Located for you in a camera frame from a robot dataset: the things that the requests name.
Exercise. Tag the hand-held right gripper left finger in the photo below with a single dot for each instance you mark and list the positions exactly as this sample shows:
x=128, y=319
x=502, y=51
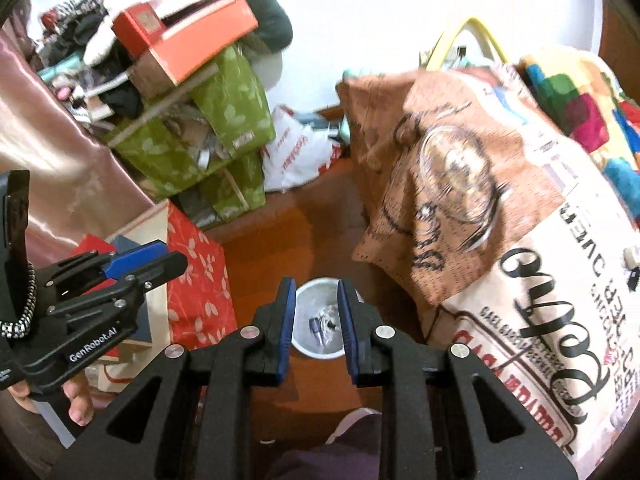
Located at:
x=286, y=332

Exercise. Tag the red floral paper bag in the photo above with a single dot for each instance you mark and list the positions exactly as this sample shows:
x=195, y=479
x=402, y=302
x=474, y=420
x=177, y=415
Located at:
x=200, y=285

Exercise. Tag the dark grey bag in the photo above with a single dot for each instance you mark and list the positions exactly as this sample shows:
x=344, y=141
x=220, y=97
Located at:
x=265, y=15

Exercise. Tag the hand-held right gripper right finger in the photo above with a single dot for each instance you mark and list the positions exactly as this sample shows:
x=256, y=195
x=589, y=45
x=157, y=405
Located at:
x=348, y=332

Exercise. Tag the green leaf print storage box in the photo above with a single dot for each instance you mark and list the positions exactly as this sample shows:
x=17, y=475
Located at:
x=220, y=115

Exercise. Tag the person's shoe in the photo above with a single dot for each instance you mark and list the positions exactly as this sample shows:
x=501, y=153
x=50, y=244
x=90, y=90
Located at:
x=350, y=422

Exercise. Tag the teal plastic toy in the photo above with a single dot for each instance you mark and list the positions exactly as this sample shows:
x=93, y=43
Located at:
x=350, y=74

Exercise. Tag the red box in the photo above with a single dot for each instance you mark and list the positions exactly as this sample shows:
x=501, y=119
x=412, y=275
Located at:
x=140, y=27

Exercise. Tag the pink curtain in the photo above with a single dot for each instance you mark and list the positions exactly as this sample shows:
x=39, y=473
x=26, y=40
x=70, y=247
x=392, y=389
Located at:
x=65, y=160

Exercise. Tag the colourful patchwork blanket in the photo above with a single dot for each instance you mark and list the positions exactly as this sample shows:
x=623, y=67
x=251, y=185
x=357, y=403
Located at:
x=580, y=105

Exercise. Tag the person's leg in dark pants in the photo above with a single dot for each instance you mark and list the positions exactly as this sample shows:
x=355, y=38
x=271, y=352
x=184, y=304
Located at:
x=325, y=452

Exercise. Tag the dark grey scrap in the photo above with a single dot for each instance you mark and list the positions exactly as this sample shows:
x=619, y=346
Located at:
x=317, y=329

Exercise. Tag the white plastic trash can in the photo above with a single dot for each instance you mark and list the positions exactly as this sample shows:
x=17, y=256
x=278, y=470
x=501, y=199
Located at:
x=320, y=297

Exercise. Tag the person's left hand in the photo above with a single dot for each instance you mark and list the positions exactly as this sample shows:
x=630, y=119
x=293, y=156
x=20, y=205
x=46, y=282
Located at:
x=80, y=405

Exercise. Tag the white towel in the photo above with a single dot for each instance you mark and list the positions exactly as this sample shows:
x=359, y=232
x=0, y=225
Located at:
x=102, y=37

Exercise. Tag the orange box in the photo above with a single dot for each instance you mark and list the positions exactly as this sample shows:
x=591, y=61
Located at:
x=200, y=40

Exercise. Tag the printed bed sheet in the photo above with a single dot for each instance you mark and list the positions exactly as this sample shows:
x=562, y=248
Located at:
x=475, y=210

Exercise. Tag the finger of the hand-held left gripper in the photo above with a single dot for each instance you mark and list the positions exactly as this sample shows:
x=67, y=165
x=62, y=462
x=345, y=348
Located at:
x=160, y=270
x=132, y=260

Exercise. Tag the pile of dark clothes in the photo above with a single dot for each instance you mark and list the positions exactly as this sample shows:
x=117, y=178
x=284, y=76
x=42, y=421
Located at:
x=80, y=60

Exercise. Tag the white plastic bag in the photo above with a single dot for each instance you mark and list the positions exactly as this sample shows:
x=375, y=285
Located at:
x=295, y=155

